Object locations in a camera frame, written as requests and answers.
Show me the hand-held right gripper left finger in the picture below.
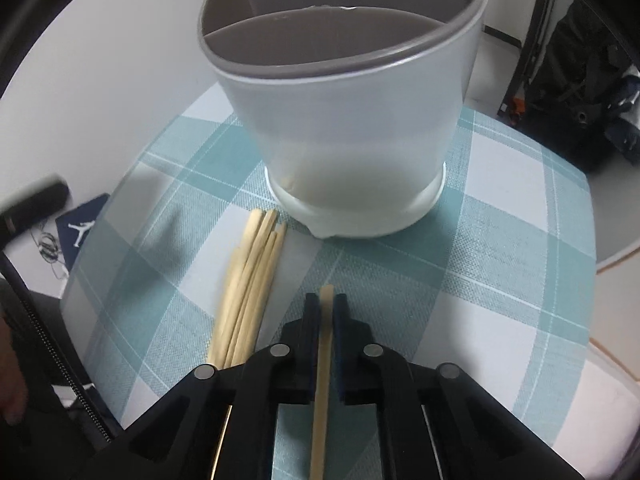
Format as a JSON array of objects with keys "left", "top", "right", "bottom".
[{"left": 112, "top": 292, "right": 321, "bottom": 480}]

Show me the teal checked tablecloth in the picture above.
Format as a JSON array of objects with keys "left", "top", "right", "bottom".
[{"left": 60, "top": 77, "right": 598, "bottom": 480}]

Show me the black hanging jacket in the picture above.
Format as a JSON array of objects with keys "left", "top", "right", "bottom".
[{"left": 525, "top": 0, "right": 640, "bottom": 173}]

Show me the black zippered jacket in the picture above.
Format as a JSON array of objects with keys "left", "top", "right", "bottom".
[{"left": 0, "top": 240, "right": 126, "bottom": 480}]

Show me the white utensil holder grey rim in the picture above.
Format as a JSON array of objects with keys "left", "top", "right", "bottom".
[{"left": 199, "top": 0, "right": 488, "bottom": 241}]

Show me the tangled earphone cable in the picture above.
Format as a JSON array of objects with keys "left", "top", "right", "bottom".
[{"left": 27, "top": 227, "right": 71, "bottom": 281}]

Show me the person's left forearm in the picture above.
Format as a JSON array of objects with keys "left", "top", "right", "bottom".
[{"left": 0, "top": 310, "right": 28, "bottom": 426}]

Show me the dark blue shoe box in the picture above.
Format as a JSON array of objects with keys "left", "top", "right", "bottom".
[{"left": 54, "top": 192, "right": 112, "bottom": 267}]

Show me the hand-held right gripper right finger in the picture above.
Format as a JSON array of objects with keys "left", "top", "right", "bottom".
[{"left": 332, "top": 294, "right": 586, "bottom": 480}]

